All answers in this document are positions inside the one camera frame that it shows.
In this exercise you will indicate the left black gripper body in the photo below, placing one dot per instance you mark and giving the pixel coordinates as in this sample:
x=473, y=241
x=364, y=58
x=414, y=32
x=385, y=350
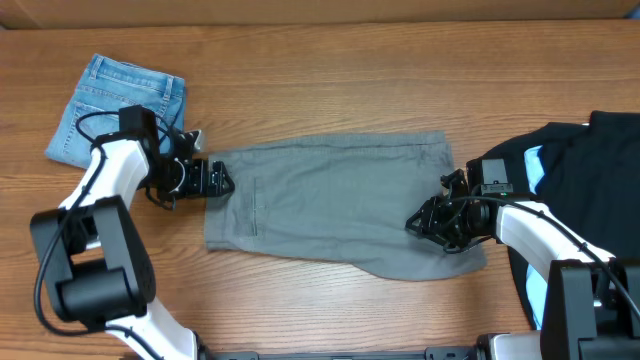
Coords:
x=177, y=178

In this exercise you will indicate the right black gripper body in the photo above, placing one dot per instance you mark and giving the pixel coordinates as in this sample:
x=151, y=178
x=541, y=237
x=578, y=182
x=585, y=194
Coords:
x=453, y=225

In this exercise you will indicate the grey cotton shorts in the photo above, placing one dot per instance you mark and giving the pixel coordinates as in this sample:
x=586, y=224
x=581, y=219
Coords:
x=341, y=198

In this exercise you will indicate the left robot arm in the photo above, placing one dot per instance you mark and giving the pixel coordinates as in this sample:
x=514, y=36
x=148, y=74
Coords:
x=95, y=274

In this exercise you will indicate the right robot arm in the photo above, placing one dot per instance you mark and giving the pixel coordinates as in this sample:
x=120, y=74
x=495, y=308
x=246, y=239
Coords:
x=591, y=307

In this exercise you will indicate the light blue garment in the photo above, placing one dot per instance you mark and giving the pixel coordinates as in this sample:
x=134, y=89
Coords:
x=536, y=285

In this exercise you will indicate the folded blue denim jeans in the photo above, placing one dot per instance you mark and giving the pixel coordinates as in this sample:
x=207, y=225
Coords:
x=106, y=86

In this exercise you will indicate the black garment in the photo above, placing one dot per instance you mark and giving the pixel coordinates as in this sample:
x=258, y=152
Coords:
x=591, y=181

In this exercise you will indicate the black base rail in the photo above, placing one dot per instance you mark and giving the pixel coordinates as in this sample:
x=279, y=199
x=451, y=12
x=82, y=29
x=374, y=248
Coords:
x=430, y=353

